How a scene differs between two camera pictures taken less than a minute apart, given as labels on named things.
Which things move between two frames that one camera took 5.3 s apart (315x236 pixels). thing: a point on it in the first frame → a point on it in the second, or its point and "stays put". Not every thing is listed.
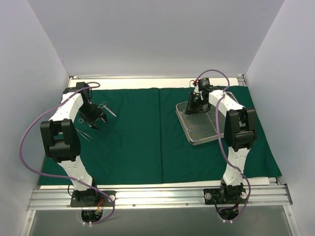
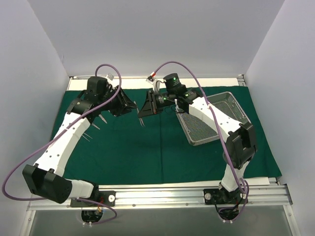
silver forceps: (78, 131) stays put
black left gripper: (97, 118) → (124, 99)
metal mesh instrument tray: (202, 126) stays put
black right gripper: (193, 106) → (150, 103)
